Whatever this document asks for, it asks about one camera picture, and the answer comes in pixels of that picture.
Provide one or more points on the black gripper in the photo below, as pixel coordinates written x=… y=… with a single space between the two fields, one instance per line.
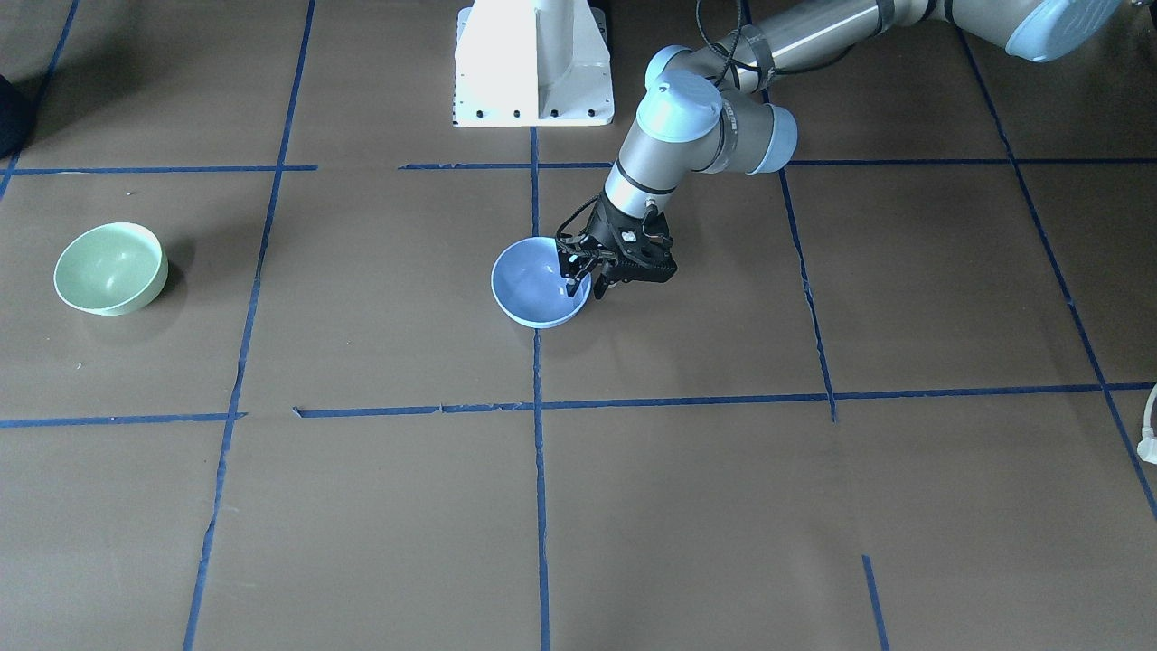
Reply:
x=603 y=223

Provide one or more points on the blue bowl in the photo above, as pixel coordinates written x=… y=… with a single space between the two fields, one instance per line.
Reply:
x=527 y=284

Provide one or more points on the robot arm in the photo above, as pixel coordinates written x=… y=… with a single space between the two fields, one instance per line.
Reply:
x=699 y=113

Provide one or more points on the green bowl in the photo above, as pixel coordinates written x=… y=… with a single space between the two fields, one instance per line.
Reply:
x=112 y=270

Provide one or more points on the blue tape grid lines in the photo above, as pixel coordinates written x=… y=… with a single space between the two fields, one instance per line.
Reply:
x=537 y=407

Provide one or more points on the brown paper table cover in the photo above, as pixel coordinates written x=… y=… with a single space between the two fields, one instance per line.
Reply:
x=723 y=506

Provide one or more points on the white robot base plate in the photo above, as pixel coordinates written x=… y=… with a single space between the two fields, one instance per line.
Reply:
x=532 y=64

